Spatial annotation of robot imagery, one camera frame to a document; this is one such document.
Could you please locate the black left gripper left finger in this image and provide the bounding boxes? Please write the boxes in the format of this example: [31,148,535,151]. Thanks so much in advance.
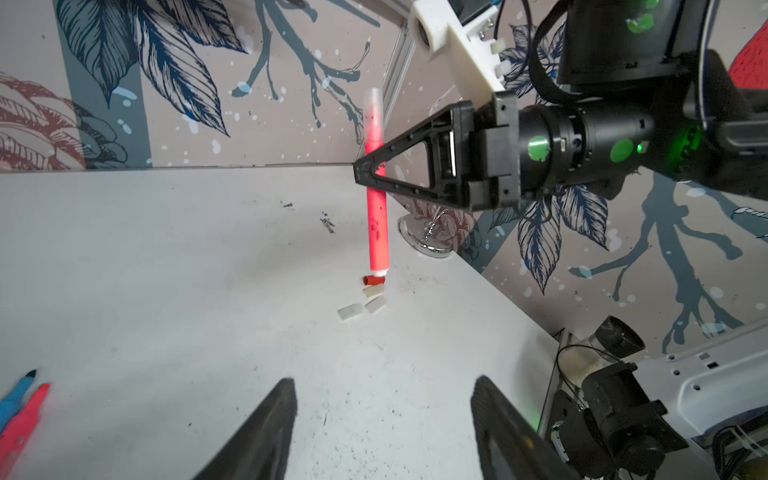
[194,378,297,480]

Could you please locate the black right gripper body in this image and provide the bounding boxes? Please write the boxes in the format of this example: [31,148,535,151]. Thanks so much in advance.
[448,90,521,210]

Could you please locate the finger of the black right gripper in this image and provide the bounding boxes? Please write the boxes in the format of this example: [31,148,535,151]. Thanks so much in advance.
[353,101,474,180]
[353,167,470,210]

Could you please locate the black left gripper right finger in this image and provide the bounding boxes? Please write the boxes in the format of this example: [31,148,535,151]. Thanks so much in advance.
[470,376,578,480]

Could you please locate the red highlighter pen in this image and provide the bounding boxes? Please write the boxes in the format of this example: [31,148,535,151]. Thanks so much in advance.
[363,88,391,278]

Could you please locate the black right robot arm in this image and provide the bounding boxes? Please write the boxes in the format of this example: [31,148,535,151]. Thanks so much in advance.
[354,1,767,211]

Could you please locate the red pen cap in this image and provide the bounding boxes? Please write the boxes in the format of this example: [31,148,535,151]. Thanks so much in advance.
[363,275,386,286]

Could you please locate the white pen cap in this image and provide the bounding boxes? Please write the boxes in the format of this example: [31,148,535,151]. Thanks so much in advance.
[338,303,365,321]
[365,295,387,315]

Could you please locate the pink highlighter pen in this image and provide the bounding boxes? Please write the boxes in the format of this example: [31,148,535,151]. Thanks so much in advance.
[1,383,50,480]

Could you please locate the blue highlighter pen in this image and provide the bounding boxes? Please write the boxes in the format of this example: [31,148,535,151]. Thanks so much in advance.
[0,369,37,432]

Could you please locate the chrome glass holder stand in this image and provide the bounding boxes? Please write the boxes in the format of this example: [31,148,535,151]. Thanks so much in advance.
[397,201,461,259]

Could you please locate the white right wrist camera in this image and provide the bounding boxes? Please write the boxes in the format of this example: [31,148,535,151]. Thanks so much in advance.
[408,0,511,107]

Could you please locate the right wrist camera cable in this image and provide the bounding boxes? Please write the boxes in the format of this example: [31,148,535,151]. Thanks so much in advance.
[495,0,577,103]

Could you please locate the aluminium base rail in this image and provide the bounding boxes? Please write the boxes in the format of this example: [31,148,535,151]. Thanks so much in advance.
[539,317,767,479]

